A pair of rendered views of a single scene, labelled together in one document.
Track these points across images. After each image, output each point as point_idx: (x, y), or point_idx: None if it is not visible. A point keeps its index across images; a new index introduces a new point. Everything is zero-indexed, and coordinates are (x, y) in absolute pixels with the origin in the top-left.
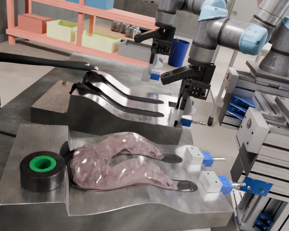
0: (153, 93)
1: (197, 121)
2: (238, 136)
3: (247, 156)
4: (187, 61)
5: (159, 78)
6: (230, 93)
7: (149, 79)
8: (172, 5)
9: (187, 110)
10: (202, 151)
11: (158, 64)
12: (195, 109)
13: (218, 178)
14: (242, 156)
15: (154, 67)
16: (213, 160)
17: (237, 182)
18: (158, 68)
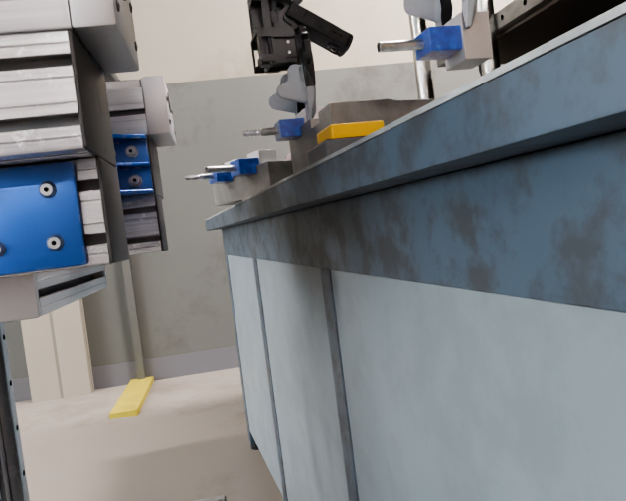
0: (402, 100)
1: (263, 128)
2: (48, 275)
3: (157, 172)
4: (301, 1)
5: (415, 50)
6: (98, 78)
7: (446, 61)
8: None
9: (286, 100)
10: (247, 158)
11: (417, 1)
12: (271, 96)
13: (229, 161)
14: (157, 186)
15: (428, 15)
16: (230, 163)
17: (197, 174)
18: (413, 14)
